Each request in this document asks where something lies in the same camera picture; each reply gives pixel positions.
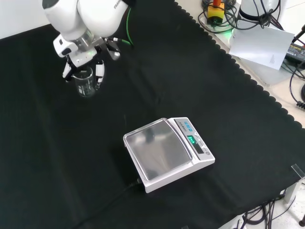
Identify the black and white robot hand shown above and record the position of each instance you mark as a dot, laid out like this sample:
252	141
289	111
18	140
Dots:
78	53

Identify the clear glass beaker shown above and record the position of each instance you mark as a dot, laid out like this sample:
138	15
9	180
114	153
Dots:
84	84

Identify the white electronic balance steel pan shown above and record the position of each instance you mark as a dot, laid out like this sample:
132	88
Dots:
166	152

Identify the black bench cloth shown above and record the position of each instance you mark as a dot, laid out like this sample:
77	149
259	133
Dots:
133	124

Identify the yellow stop button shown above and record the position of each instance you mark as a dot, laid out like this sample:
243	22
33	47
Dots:
215	13

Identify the pale board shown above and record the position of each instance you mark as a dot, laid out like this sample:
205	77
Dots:
261	46

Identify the black power adapter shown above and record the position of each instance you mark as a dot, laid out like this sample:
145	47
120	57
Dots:
296	51

